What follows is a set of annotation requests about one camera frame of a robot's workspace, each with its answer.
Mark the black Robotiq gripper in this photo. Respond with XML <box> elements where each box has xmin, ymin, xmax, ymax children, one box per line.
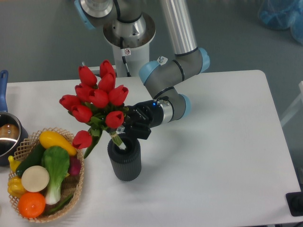
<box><xmin>117</xmin><ymin>100</ymin><xmax>164</xmax><ymax>140</ymax></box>

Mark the red tulip bouquet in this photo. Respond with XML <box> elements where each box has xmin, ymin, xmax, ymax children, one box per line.
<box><xmin>59</xmin><ymin>60</ymin><xmax>129</xmax><ymax>157</ymax></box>

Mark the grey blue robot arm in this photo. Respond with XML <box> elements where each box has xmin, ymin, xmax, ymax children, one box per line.
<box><xmin>74</xmin><ymin>0</ymin><xmax>210</xmax><ymax>139</ymax></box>

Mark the dark grey ribbed vase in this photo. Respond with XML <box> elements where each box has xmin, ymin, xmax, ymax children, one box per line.
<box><xmin>107</xmin><ymin>134</ymin><xmax>142</xmax><ymax>181</ymax></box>

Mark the purple radish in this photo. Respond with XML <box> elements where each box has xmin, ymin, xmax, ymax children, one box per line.
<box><xmin>68</xmin><ymin>157</ymin><xmax>81</xmax><ymax>176</ymax></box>

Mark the green bok choy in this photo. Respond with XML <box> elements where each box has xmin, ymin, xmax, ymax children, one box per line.
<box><xmin>42</xmin><ymin>146</ymin><xmax>70</xmax><ymax>205</ymax></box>

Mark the yellow squash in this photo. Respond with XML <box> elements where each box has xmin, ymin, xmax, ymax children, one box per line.
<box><xmin>39</xmin><ymin>131</ymin><xmax>77</xmax><ymax>156</ymax></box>

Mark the woven wicker basket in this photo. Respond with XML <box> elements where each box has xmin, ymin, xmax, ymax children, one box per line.
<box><xmin>13</xmin><ymin>127</ymin><xmax>84</xmax><ymax>223</ymax></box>

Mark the dark green cucumber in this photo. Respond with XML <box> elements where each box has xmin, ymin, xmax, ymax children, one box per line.
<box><xmin>16</xmin><ymin>143</ymin><xmax>45</xmax><ymax>177</ymax></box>

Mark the green bean pod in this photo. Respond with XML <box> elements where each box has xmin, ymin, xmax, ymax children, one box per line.
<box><xmin>44</xmin><ymin>194</ymin><xmax>73</xmax><ymax>216</ymax></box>

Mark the cream round disc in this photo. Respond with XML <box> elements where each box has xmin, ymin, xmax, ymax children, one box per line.
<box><xmin>21</xmin><ymin>166</ymin><xmax>50</xmax><ymax>192</ymax></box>

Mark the yellow banana tip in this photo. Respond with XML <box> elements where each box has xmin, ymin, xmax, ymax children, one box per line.
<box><xmin>8</xmin><ymin>156</ymin><xmax>21</xmax><ymax>173</ymax></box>

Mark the orange fruit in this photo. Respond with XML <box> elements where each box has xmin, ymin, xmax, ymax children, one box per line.
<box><xmin>18</xmin><ymin>192</ymin><xmax>46</xmax><ymax>218</ymax></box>

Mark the yellow bell pepper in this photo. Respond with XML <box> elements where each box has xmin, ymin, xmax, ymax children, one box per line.
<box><xmin>8</xmin><ymin>176</ymin><xmax>27</xmax><ymax>198</ymax></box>

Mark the black device at edge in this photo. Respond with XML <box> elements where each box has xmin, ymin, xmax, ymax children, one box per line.
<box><xmin>285</xmin><ymin>192</ymin><xmax>303</xmax><ymax>217</ymax></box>

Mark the blue plastic bag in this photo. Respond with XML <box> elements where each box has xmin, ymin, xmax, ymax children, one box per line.
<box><xmin>258</xmin><ymin>0</ymin><xmax>303</xmax><ymax>44</ymax></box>

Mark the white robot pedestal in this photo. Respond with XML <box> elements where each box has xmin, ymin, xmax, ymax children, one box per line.
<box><xmin>81</xmin><ymin>11</ymin><xmax>169</xmax><ymax>80</ymax></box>

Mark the black cable on pedestal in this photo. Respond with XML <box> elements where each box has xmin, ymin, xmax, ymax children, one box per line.
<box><xmin>119</xmin><ymin>36</ymin><xmax>132</xmax><ymax>78</ymax></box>

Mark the blue handled saucepan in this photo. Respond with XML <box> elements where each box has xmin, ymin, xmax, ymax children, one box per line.
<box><xmin>0</xmin><ymin>70</ymin><xmax>28</xmax><ymax>166</ymax></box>

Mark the white frame at right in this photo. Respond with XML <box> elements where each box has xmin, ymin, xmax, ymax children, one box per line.
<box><xmin>280</xmin><ymin>81</ymin><xmax>303</xmax><ymax>128</ymax></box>

